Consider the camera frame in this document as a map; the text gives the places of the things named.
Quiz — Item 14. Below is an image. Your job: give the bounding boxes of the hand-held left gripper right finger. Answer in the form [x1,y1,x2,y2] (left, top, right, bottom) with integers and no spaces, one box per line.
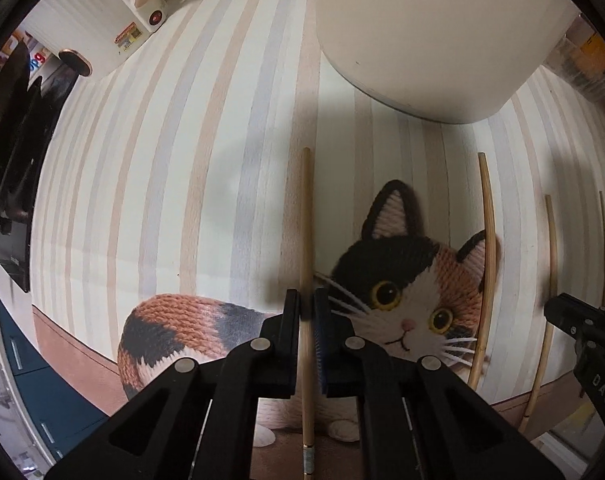
[313,286,565,480]

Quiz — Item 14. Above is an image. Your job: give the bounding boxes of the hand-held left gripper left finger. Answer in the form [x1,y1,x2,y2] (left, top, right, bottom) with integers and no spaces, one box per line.
[45,289,302,480]

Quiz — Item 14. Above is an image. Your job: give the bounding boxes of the black frying pan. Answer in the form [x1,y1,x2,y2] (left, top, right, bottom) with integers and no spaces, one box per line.
[0,45,93,221]

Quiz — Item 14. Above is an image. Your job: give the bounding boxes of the black induction cooktop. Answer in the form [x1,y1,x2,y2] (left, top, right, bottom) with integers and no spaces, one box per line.
[0,210,33,293]

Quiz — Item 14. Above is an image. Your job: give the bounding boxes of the blue cabinet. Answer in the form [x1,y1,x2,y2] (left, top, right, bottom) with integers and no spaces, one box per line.
[0,290,108,461]

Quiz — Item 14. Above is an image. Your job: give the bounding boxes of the striped cat print tablecloth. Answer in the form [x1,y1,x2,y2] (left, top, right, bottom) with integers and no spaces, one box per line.
[30,0,605,466]

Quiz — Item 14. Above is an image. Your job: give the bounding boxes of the small yellow box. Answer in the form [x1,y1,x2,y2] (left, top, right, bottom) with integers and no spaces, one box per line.
[579,32,605,68]

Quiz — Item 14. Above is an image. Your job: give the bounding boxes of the row of wooden chopsticks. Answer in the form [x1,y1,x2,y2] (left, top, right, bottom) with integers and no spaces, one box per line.
[467,151,605,433]

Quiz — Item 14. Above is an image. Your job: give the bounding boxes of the light bamboo chopstick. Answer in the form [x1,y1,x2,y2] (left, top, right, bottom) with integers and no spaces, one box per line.
[298,147,317,478]

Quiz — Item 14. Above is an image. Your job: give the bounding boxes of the clear plastic organizer tray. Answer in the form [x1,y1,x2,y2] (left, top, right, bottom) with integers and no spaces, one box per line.
[547,15,605,136]

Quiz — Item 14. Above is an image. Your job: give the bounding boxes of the colourful wall stickers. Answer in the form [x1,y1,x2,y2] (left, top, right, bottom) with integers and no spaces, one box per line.
[0,30,50,86]

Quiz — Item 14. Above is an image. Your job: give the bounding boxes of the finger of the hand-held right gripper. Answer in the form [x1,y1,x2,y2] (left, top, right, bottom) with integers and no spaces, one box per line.
[543,293,605,342]

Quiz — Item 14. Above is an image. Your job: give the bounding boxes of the pink and white electric kettle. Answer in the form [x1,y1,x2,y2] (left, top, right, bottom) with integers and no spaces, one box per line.
[30,0,168,73]

